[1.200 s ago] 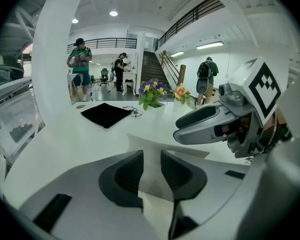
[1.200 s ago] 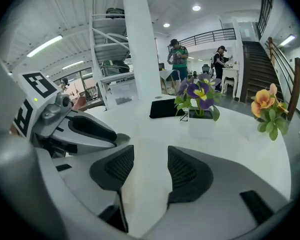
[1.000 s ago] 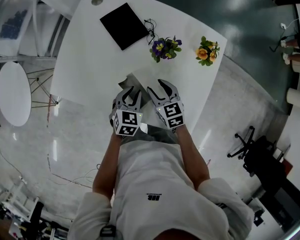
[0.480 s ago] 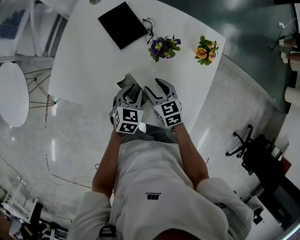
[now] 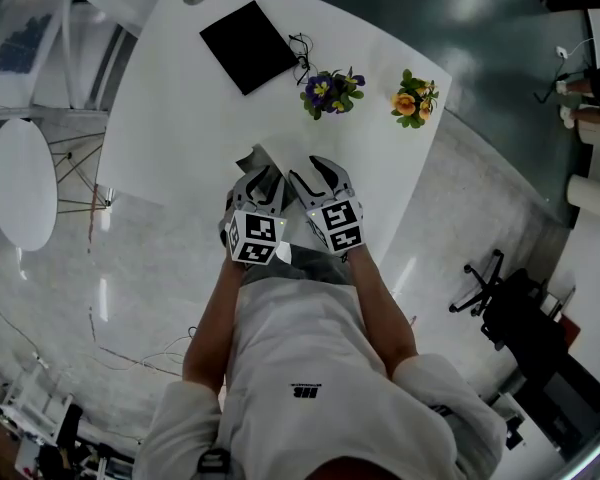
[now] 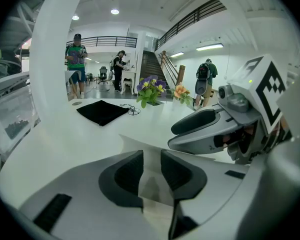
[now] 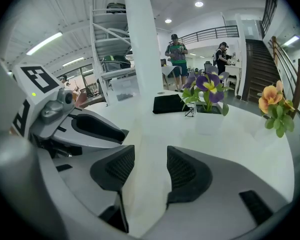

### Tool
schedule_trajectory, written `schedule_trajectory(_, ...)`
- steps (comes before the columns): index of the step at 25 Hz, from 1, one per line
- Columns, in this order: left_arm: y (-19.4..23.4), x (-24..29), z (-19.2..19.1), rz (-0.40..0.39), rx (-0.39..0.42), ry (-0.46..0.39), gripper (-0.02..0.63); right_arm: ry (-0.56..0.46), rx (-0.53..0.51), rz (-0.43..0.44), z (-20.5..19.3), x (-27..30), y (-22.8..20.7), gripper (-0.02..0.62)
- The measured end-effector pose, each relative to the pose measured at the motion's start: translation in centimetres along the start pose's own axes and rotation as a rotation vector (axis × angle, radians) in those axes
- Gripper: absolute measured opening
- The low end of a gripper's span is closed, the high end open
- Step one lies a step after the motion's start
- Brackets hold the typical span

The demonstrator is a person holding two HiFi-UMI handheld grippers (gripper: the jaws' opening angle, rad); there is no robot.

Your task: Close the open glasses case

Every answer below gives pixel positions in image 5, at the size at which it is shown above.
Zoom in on white metal shelving rack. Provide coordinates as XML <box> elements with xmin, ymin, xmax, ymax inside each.
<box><xmin>0</xmin><ymin>0</ymin><xmax>147</xmax><ymax>120</ymax></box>

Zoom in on black office chair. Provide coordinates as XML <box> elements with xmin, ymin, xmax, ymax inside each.
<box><xmin>447</xmin><ymin>247</ymin><xmax>577</xmax><ymax>370</ymax></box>

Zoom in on clear plastic storage bin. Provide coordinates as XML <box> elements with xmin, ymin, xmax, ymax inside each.
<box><xmin>0</xmin><ymin>0</ymin><xmax>67</xmax><ymax>90</ymax></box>

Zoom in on round white side table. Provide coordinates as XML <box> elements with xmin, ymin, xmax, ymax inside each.
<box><xmin>0</xmin><ymin>117</ymin><xmax>115</xmax><ymax>254</ymax></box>

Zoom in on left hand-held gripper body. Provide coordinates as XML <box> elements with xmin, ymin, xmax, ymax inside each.
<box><xmin>218</xmin><ymin>190</ymin><xmax>289</xmax><ymax>270</ymax></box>

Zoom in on purple potted flowers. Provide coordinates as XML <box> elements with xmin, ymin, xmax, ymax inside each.
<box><xmin>299</xmin><ymin>66</ymin><xmax>368</xmax><ymax>122</ymax></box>

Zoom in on black strap buckle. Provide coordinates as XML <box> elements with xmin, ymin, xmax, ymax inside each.
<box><xmin>196</xmin><ymin>447</ymin><xmax>234</xmax><ymax>476</ymax></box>

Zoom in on person's left forearm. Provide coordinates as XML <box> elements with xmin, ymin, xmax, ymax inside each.
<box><xmin>181</xmin><ymin>256</ymin><xmax>247</xmax><ymax>385</ymax></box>

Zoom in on white cart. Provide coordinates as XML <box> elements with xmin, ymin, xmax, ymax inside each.
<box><xmin>0</xmin><ymin>361</ymin><xmax>75</xmax><ymax>445</ymax></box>

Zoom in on person's grey trousers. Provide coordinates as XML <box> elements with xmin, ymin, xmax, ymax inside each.
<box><xmin>241</xmin><ymin>241</ymin><xmax>355</xmax><ymax>288</ymax></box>

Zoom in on black cloth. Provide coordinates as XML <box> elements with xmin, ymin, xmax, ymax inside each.
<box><xmin>198</xmin><ymin>0</ymin><xmax>300</xmax><ymax>98</ymax></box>

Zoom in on white paper roll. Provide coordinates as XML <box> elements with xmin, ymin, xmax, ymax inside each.
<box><xmin>566</xmin><ymin>172</ymin><xmax>600</xmax><ymax>218</ymax></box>

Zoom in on thin wire eyeglasses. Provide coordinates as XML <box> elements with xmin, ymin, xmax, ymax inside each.
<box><xmin>286</xmin><ymin>31</ymin><xmax>316</xmax><ymax>89</ymax></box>

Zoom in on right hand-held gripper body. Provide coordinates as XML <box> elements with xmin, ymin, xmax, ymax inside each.
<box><xmin>303</xmin><ymin>186</ymin><xmax>367</xmax><ymax>259</ymax></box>

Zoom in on person's white shirt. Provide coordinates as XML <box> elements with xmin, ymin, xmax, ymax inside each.
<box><xmin>133</xmin><ymin>279</ymin><xmax>510</xmax><ymax>480</ymax></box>

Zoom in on orange potted flowers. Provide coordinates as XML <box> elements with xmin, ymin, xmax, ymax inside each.
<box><xmin>389</xmin><ymin>68</ymin><xmax>441</xmax><ymax>131</ymax></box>

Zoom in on person's right forearm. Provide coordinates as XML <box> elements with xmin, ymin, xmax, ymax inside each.
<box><xmin>346</xmin><ymin>246</ymin><xmax>421</xmax><ymax>383</ymax></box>

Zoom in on white square table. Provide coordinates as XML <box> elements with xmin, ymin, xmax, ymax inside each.
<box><xmin>96</xmin><ymin>0</ymin><xmax>454</xmax><ymax>300</ymax></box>

